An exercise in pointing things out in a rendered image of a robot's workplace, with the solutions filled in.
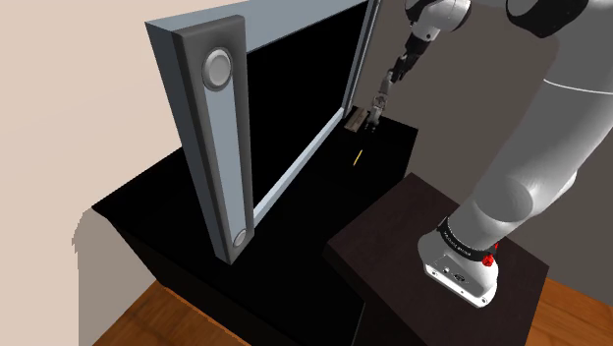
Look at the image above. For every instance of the small brown box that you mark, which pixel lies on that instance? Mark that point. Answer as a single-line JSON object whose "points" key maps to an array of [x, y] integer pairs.
{"points": [[356, 120]]}

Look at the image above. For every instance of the yellow pencil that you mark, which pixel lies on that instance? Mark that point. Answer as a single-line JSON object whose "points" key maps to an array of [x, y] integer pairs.
{"points": [[357, 157]]}

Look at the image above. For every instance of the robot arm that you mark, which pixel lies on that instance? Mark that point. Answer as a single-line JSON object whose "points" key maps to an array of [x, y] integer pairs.
{"points": [[527, 158]]}

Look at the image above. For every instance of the dark brown robot stand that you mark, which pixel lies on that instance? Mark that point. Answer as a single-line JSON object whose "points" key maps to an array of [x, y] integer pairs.
{"points": [[383, 239]]}

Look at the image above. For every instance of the black television cabinet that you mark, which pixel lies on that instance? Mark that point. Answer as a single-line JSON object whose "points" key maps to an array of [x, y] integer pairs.
{"points": [[297, 239]]}

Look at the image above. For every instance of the grey slender figure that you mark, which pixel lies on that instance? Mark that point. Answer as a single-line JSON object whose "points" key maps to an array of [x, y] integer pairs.
{"points": [[381, 99]]}

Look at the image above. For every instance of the grey framed television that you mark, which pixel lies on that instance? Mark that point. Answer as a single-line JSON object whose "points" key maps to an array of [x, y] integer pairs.
{"points": [[225, 144]]}

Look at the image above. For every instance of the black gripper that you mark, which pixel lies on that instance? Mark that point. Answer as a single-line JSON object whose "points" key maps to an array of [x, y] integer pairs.
{"points": [[416, 49]]}

